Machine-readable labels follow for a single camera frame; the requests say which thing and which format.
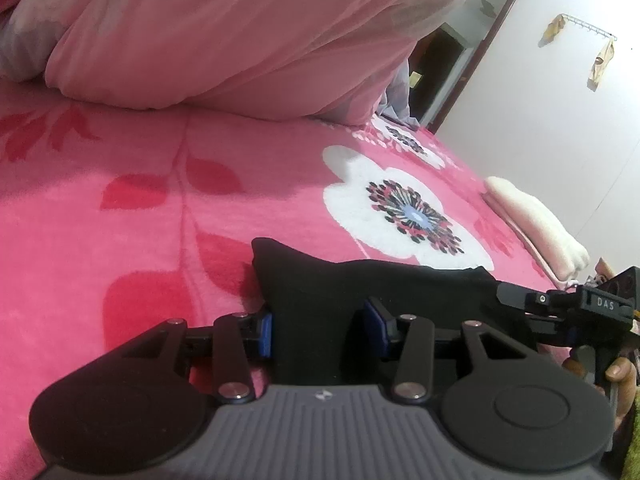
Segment person's right hand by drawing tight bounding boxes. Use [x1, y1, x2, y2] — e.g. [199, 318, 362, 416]
[562, 357, 638, 433]

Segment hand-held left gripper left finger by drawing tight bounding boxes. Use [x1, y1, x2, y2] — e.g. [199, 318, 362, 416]
[122, 311, 274, 405]

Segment pink patterned duvet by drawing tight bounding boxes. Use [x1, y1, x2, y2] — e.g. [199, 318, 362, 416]
[0, 0, 491, 126]

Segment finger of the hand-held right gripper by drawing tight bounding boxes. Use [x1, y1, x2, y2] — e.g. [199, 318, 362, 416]
[495, 282, 582, 314]
[520, 311, 572, 348]

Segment pink floral blanket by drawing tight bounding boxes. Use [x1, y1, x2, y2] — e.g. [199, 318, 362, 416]
[0, 80, 566, 480]

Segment black printed t-shirt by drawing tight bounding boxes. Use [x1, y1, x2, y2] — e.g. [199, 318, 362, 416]
[251, 237, 551, 391]

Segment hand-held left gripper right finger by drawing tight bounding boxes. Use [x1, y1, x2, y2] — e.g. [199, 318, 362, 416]
[363, 297, 531, 405]

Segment small cream cloth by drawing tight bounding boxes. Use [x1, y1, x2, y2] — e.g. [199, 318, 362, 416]
[484, 176, 591, 282]

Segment white wall hook rack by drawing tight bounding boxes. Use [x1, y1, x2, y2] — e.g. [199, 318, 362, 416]
[560, 12, 618, 43]

